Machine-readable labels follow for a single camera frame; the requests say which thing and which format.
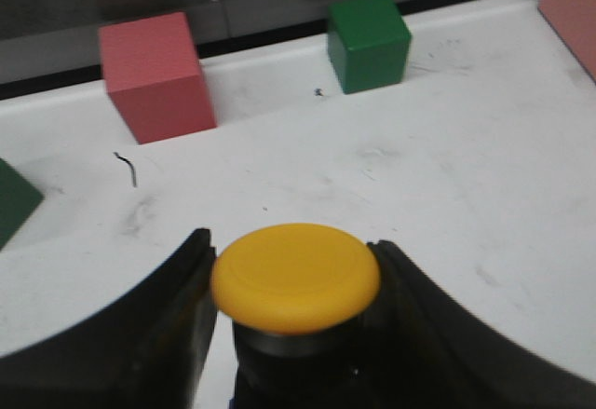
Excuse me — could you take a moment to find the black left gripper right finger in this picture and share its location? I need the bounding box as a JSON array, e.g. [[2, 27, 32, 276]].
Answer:
[[369, 240, 595, 408]]

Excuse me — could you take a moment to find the green cube near bin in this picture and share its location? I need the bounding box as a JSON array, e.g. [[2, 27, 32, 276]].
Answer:
[[327, 0, 412, 94]]

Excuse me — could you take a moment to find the yellow push button switch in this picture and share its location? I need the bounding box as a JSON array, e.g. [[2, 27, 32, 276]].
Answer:
[[210, 223, 381, 408]]

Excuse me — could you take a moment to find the pink plastic bin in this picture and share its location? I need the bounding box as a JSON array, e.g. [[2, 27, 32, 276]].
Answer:
[[538, 0, 595, 80]]

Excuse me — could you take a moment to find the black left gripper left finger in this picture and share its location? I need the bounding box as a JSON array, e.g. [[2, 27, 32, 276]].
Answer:
[[1, 229, 217, 408]]

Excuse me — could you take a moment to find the pink cube by counter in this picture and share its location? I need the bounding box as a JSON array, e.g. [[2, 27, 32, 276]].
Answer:
[[99, 12, 217, 144]]

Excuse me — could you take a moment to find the green cube on left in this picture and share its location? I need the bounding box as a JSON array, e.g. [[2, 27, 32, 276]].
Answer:
[[1, 159, 44, 248]]

